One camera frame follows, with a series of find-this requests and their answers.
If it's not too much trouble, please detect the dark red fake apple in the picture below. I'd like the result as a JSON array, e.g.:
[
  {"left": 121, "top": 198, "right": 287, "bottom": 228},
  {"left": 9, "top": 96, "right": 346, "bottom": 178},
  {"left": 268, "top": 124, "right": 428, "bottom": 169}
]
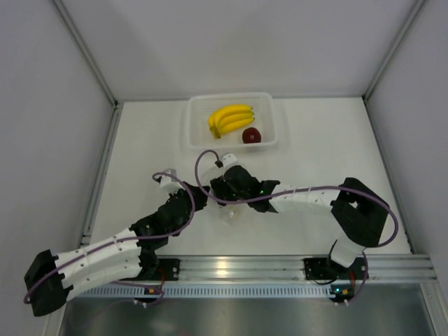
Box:
[{"left": 241, "top": 127, "right": 262, "bottom": 144}]

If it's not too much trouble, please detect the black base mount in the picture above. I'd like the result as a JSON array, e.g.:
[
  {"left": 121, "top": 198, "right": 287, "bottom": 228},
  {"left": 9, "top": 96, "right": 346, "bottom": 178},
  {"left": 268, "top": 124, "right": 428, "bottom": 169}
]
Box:
[
  {"left": 303, "top": 257, "right": 366, "bottom": 282},
  {"left": 136, "top": 258, "right": 181, "bottom": 281}
]

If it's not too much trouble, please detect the aluminium mounting rail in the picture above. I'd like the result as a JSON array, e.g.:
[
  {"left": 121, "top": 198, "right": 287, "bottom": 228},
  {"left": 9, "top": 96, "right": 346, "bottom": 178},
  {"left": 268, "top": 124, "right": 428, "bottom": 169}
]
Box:
[{"left": 161, "top": 254, "right": 437, "bottom": 283}]

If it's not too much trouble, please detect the clear polka dot zip bag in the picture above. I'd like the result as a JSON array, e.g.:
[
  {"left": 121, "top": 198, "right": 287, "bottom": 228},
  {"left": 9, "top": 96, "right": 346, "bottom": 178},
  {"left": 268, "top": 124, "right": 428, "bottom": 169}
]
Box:
[{"left": 201, "top": 165, "right": 250, "bottom": 225}]

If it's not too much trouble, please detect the white perforated plastic basket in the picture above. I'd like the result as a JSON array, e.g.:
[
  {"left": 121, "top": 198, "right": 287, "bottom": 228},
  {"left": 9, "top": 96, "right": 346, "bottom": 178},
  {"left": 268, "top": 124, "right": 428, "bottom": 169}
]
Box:
[{"left": 185, "top": 92, "right": 279, "bottom": 150}]

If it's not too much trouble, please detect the aluminium frame post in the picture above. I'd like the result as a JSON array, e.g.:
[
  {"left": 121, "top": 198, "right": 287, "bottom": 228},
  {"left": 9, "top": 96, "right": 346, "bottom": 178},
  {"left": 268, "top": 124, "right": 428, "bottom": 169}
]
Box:
[
  {"left": 52, "top": 0, "right": 120, "bottom": 109},
  {"left": 362, "top": 0, "right": 430, "bottom": 102}
]

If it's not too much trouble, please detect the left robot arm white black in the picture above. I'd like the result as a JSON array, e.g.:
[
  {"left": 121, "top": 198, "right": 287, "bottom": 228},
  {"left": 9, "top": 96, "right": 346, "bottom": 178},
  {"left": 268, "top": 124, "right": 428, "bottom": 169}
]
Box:
[{"left": 24, "top": 185, "right": 207, "bottom": 317}]

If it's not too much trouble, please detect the aluminium frame post left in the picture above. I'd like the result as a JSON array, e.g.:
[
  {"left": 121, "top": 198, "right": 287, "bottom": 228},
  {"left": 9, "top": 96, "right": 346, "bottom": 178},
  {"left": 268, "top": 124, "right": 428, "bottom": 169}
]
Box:
[{"left": 52, "top": 0, "right": 120, "bottom": 109}]

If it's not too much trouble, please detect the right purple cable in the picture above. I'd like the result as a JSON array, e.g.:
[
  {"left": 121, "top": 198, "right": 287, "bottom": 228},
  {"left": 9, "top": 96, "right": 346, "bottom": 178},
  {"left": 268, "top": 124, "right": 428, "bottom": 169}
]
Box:
[{"left": 194, "top": 149, "right": 400, "bottom": 251}]

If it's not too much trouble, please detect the white slotted cable duct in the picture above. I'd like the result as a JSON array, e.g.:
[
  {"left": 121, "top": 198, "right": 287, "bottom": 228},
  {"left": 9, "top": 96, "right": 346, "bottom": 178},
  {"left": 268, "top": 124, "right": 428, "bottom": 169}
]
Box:
[{"left": 78, "top": 283, "right": 339, "bottom": 299}]

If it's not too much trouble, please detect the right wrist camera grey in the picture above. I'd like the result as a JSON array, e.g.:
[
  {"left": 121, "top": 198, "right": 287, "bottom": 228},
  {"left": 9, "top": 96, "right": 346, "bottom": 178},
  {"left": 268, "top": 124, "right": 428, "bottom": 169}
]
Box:
[{"left": 219, "top": 153, "right": 239, "bottom": 170}]

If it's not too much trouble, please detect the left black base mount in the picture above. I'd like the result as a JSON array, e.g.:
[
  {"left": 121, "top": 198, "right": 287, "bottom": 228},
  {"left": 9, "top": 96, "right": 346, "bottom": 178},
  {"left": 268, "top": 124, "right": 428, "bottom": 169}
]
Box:
[{"left": 136, "top": 258, "right": 181, "bottom": 281}]

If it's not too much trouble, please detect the yellow fake banana bunch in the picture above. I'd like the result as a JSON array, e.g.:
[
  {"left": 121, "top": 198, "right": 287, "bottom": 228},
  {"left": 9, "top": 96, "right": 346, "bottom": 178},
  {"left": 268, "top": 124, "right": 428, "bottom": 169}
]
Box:
[{"left": 207, "top": 104, "right": 255, "bottom": 139}]

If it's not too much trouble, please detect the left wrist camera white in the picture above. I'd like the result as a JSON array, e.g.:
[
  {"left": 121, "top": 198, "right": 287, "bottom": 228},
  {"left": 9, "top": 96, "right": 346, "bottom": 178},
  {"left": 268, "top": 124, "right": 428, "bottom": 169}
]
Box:
[{"left": 157, "top": 168, "right": 183, "bottom": 195}]

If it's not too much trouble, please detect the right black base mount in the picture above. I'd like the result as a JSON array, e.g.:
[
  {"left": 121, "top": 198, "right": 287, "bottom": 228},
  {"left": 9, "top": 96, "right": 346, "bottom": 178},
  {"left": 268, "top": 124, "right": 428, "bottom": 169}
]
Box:
[{"left": 303, "top": 257, "right": 366, "bottom": 282}]

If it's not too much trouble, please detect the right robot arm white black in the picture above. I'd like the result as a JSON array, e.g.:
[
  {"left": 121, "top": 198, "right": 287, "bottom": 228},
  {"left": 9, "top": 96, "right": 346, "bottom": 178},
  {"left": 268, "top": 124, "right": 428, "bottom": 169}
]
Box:
[{"left": 210, "top": 165, "right": 389, "bottom": 278}]

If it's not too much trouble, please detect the aluminium frame post right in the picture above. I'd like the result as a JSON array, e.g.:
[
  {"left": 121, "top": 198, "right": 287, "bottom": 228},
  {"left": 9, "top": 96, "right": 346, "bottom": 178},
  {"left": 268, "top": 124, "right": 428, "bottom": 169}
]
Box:
[{"left": 362, "top": 0, "right": 430, "bottom": 102}]

